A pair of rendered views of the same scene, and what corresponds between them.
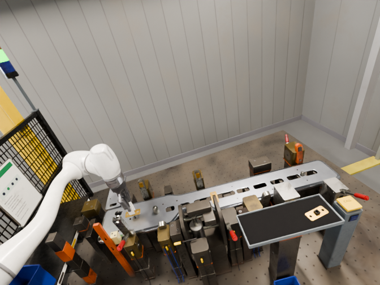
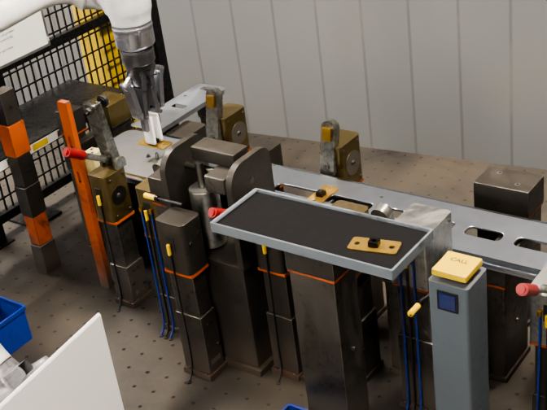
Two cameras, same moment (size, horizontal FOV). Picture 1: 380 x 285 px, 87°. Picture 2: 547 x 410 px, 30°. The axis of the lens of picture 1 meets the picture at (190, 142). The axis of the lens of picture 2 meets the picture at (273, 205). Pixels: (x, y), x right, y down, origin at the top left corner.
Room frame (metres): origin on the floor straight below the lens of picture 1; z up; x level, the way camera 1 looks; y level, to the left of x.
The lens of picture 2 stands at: (-0.71, -1.23, 2.05)
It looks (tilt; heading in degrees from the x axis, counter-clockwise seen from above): 29 degrees down; 41
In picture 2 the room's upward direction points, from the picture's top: 8 degrees counter-clockwise
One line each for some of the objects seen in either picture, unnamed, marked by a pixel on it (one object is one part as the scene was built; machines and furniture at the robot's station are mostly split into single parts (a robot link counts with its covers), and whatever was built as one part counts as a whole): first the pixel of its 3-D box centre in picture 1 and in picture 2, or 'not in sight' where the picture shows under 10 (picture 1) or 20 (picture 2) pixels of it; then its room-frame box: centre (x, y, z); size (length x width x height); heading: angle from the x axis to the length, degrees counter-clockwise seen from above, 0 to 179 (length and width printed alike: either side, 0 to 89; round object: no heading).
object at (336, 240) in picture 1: (337, 236); (461, 383); (0.48, -0.57, 0.92); 0.08 x 0.08 x 0.44; 2
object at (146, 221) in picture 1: (217, 195); (330, 198); (0.80, -0.09, 1.00); 1.38 x 0.22 x 0.02; 92
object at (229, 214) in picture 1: (234, 241); (283, 295); (0.58, -0.11, 0.89); 0.12 x 0.07 x 0.38; 2
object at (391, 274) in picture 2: (286, 219); (318, 230); (0.47, -0.31, 1.16); 0.37 x 0.14 x 0.02; 92
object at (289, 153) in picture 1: (290, 167); not in sight; (1.01, -0.65, 0.88); 0.14 x 0.09 x 0.36; 2
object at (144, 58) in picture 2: (119, 188); (139, 65); (0.78, 0.40, 1.24); 0.08 x 0.07 x 0.09; 2
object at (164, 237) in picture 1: (173, 255); (166, 259); (0.58, 0.22, 0.88); 0.11 x 0.07 x 0.37; 2
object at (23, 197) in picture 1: (14, 193); (3, 3); (0.86, 0.96, 1.30); 0.23 x 0.02 x 0.31; 2
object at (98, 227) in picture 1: (117, 253); (86, 198); (0.62, 0.50, 0.95); 0.03 x 0.01 x 0.50; 92
